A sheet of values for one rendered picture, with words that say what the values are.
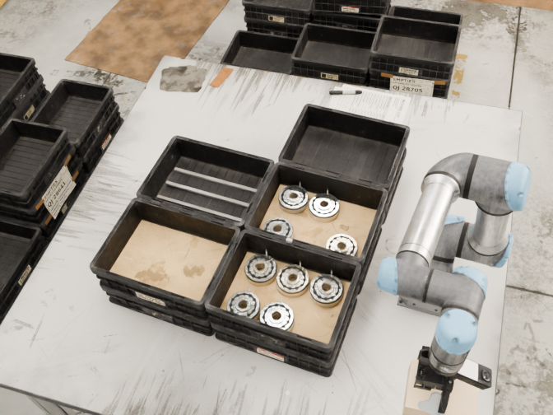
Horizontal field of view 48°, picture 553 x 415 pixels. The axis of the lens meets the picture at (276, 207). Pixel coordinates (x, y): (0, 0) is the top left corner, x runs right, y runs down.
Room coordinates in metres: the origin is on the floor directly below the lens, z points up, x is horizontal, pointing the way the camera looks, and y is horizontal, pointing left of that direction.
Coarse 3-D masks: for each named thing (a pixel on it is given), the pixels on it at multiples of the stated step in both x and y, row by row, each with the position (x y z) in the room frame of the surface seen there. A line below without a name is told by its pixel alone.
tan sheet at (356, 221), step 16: (272, 208) 1.28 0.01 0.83; (352, 208) 1.25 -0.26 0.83; (368, 208) 1.24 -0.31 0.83; (304, 224) 1.20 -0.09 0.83; (320, 224) 1.19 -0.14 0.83; (336, 224) 1.19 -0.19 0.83; (352, 224) 1.18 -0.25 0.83; (368, 224) 1.17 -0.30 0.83; (304, 240) 1.13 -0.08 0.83; (320, 240) 1.13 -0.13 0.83
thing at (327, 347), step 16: (240, 240) 1.09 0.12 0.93; (272, 240) 1.08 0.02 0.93; (336, 256) 1.00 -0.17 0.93; (224, 272) 0.98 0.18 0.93; (352, 288) 0.88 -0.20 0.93; (208, 304) 0.88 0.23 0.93; (240, 320) 0.82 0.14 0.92; (256, 320) 0.81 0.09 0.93; (288, 336) 0.75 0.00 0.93; (336, 336) 0.74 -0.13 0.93
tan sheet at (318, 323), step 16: (240, 272) 1.04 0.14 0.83; (240, 288) 0.98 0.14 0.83; (256, 288) 0.97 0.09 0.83; (272, 288) 0.97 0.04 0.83; (224, 304) 0.93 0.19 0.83; (288, 304) 0.91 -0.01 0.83; (304, 304) 0.90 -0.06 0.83; (304, 320) 0.85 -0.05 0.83; (320, 320) 0.84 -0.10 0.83; (336, 320) 0.83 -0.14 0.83; (304, 336) 0.79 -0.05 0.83; (320, 336) 0.79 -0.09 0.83
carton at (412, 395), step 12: (408, 372) 0.56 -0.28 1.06; (408, 384) 0.52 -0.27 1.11; (456, 384) 0.50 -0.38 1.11; (468, 384) 0.50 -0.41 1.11; (408, 396) 0.49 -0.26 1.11; (420, 396) 0.48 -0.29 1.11; (456, 396) 0.48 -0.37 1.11; (468, 396) 0.47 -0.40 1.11; (408, 408) 0.46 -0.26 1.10; (456, 408) 0.45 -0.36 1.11; (468, 408) 0.44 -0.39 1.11
